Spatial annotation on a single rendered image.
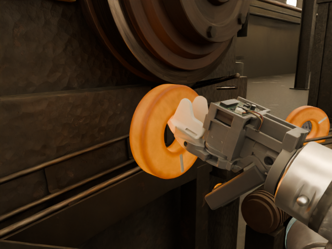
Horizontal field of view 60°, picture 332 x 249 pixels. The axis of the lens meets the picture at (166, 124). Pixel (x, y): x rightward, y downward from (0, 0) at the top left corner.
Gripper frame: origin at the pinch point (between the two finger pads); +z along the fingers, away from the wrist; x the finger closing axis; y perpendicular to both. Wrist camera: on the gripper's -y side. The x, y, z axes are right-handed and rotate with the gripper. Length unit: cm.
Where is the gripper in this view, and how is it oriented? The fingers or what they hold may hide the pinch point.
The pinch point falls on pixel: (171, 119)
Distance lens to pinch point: 47.8
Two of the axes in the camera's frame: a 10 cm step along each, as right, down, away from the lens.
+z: -6.9, -4.2, 5.9
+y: 1.9, -8.9, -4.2
